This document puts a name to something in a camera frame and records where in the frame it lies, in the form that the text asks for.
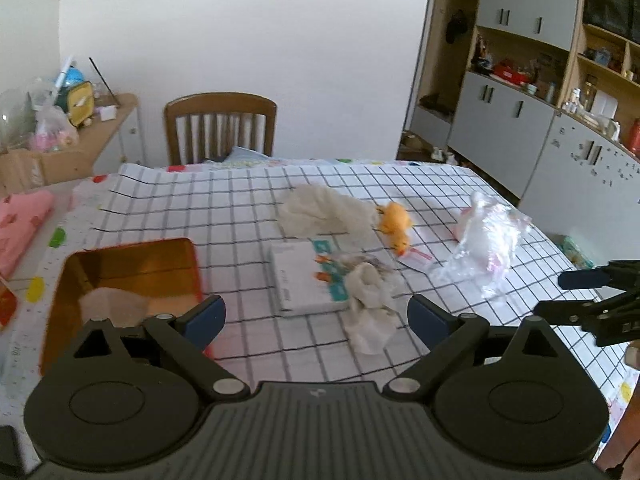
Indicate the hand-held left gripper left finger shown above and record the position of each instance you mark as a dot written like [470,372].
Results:
[207,317]

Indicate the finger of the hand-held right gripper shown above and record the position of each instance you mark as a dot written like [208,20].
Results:
[585,277]
[565,309]

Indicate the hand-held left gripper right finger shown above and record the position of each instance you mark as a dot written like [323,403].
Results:
[425,317]

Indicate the cotton swab bag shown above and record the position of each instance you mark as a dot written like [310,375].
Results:
[357,262]

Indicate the red metal tin box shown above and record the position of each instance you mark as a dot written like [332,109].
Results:
[130,265]

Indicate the yellow plush toy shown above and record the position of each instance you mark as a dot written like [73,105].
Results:
[395,222]

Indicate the white gauze cloth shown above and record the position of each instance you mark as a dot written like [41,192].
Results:
[320,210]

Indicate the green packet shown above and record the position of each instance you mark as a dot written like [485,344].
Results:
[577,252]

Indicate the crumpled white tissue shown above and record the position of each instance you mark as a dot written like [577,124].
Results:
[370,310]

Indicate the clear plastic bag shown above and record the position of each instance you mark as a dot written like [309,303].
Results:
[480,240]

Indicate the white flat box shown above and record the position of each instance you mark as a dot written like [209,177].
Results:
[295,280]

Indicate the checked white tablecloth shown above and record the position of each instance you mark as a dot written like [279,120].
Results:
[240,210]

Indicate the red bottle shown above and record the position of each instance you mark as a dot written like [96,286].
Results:
[635,137]

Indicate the dotted white tablecloth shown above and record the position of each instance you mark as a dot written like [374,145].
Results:
[50,260]

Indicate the wooden chair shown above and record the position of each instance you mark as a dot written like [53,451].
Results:
[220,125]

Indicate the small wooden side cabinet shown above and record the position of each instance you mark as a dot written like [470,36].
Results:
[122,135]

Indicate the pink printed cloth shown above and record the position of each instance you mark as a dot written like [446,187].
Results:
[20,225]

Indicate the red toy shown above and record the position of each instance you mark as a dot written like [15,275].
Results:
[510,72]

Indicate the small white card box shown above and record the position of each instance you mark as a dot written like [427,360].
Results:
[106,112]

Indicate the plastic bag of pink items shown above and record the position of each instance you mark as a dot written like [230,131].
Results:
[52,130]

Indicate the thin dark stick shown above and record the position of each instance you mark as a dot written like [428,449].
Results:
[102,80]

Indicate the black hanging hat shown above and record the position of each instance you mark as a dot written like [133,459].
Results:
[456,25]

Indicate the white paper roll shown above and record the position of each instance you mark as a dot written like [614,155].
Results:
[65,70]

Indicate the large grey wall cabinet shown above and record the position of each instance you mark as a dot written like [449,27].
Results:
[500,115]

